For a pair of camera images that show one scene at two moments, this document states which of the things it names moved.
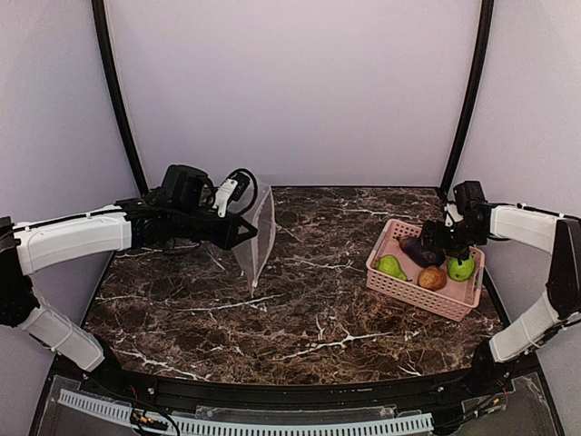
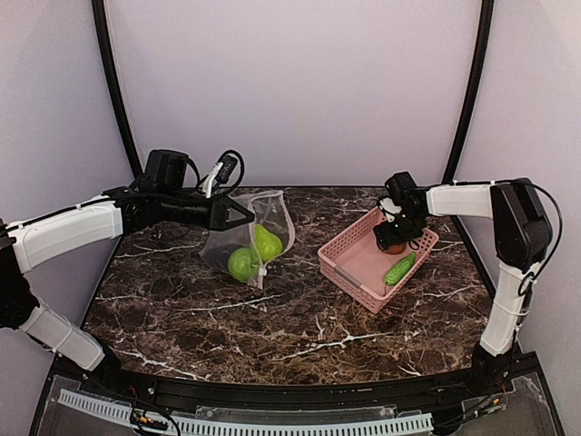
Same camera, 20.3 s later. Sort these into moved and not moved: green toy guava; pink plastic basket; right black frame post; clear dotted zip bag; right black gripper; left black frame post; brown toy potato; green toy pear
Moved: green toy guava; right black gripper; brown toy potato; pink plastic basket; green toy pear; clear dotted zip bag
Not moved: right black frame post; left black frame post
